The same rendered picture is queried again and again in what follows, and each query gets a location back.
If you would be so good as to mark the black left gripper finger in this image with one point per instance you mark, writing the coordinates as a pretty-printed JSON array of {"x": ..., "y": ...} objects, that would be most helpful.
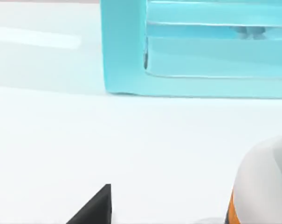
[{"x": 97, "y": 208}]

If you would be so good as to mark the white and orange bottle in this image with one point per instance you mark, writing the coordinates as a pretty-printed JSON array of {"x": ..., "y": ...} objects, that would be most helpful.
[{"x": 259, "y": 186}]

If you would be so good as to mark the light blue rack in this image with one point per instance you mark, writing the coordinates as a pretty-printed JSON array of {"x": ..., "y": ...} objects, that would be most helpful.
[{"x": 189, "y": 49}]

